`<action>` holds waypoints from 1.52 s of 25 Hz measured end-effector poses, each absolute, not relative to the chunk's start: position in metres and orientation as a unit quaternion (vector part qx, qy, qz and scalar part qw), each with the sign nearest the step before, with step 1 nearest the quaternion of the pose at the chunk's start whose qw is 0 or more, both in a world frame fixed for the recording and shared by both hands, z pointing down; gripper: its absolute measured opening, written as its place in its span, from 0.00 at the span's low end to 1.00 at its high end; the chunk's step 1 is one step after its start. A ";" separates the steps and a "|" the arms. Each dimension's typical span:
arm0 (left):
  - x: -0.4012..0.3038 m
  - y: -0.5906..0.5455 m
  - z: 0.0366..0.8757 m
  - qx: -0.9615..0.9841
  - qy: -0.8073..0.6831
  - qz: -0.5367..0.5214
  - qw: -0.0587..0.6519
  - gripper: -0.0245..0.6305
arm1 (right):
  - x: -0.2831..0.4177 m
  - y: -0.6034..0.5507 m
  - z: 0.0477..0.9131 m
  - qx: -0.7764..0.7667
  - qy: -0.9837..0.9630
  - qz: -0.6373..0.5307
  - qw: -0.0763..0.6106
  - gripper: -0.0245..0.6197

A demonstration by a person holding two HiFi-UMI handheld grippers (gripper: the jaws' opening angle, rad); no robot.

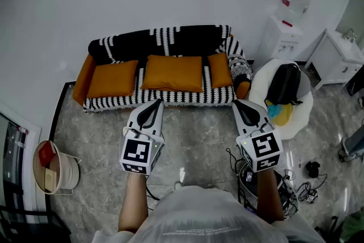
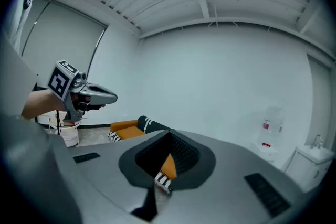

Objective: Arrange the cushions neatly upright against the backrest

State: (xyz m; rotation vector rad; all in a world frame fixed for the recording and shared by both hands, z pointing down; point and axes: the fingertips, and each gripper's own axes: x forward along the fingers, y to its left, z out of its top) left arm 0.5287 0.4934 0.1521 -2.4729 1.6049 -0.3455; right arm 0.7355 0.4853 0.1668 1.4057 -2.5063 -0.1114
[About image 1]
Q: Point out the black white patterned sofa cover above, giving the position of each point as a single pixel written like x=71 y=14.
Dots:
x=185 y=40

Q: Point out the black backpack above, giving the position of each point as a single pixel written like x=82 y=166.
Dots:
x=284 y=85

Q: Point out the blue cloth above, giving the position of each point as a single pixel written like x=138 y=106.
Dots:
x=273 y=111

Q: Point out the red book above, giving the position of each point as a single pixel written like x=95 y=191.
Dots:
x=47 y=153

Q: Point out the green bag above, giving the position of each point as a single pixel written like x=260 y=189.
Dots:
x=354 y=226

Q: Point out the metal faucet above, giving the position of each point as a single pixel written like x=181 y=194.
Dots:
x=349 y=35

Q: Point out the white round side table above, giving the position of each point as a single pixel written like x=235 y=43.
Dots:
x=68 y=170

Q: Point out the orange cushion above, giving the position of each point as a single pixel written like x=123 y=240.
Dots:
x=112 y=79
x=219 y=71
x=173 y=74

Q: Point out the person's left forearm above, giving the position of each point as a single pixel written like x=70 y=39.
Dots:
x=135 y=202

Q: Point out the grey appliance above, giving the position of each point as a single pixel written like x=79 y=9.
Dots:
x=355 y=142

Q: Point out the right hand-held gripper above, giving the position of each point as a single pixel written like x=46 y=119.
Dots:
x=264 y=148

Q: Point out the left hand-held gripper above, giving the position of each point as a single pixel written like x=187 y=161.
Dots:
x=135 y=152

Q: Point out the white framed glass door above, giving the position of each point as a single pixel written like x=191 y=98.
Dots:
x=14 y=150

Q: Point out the person's right forearm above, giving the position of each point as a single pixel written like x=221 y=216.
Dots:
x=268 y=196

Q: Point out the small black device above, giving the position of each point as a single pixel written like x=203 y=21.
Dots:
x=312 y=169

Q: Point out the yellow cloth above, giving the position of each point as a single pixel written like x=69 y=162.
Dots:
x=285 y=116

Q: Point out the round black grey device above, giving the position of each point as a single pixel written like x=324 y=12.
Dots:
x=284 y=190

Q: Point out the black metal rack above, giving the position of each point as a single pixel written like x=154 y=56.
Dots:
x=28 y=224

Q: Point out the person's white t-shirt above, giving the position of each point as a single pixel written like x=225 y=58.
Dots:
x=204 y=216

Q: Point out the orange sofa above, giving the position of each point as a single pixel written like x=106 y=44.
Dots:
x=84 y=79

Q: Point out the white sink cabinet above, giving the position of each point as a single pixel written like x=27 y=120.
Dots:
x=330 y=57

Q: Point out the white water dispenser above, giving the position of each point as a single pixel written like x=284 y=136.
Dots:
x=280 y=37

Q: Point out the grey white patterned blanket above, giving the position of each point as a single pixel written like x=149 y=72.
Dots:
x=240 y=68

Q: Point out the white round chair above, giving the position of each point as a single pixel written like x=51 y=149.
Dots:
x=300 y=122

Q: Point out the person's grey shoe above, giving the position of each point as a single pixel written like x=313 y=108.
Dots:
x=178 y=185

